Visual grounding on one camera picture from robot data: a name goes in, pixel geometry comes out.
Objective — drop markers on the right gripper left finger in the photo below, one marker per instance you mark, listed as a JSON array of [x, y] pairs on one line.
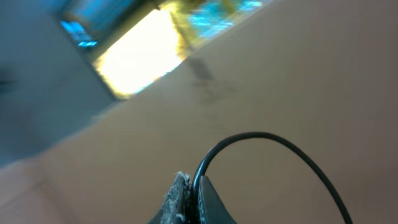
[[173, 207]]

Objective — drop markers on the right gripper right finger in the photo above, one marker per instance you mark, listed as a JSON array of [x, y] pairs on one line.
[[211, 209]]

